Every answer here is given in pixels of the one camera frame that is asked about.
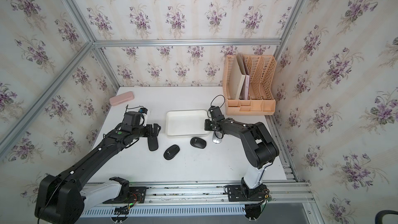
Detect silver mouse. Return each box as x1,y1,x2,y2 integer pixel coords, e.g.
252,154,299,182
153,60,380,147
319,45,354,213
212,132,222,144

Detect black oval mouse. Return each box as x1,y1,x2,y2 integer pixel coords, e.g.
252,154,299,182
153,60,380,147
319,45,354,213
190,137,207,149

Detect black mouse with logo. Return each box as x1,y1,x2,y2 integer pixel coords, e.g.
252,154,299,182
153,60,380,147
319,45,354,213
163,144,180,161

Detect white plastic storage tray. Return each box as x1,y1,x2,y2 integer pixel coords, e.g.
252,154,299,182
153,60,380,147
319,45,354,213
165,110,209,138

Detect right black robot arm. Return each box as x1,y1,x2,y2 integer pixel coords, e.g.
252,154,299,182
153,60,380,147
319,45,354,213
204,106,279,190

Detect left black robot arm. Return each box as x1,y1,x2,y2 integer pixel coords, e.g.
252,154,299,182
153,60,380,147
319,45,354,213
34,107,161,224

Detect pink pencil case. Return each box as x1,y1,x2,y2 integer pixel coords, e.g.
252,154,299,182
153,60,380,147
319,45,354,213
109,91,134,106

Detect pink folder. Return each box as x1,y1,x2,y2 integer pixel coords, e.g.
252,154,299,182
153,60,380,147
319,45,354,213
240,55,250,100

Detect orange plastic file organizer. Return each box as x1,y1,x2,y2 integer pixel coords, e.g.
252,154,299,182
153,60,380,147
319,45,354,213
222,55,276,116

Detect beige folder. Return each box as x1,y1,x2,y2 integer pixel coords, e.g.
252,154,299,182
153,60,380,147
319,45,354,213
228,54,247,100

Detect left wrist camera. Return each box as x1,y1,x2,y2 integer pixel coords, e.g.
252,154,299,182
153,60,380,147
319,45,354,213
138,107,148,115

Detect right camera cable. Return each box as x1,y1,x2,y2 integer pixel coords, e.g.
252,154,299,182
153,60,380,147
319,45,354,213
210,94,226,110

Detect camera cable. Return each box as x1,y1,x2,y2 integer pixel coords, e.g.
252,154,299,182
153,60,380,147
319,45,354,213
210,94,226,110
125,104,147,114

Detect left camera cable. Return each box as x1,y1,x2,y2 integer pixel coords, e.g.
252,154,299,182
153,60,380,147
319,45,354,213
125,104,147,114

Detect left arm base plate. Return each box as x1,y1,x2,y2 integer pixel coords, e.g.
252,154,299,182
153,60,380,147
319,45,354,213
103,177,148,204

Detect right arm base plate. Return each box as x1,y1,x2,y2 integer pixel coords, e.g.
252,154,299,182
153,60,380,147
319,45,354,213
224,184,269,202

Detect aluminium front rail frame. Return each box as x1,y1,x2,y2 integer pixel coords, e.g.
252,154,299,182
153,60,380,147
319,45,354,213
81,180,325,224

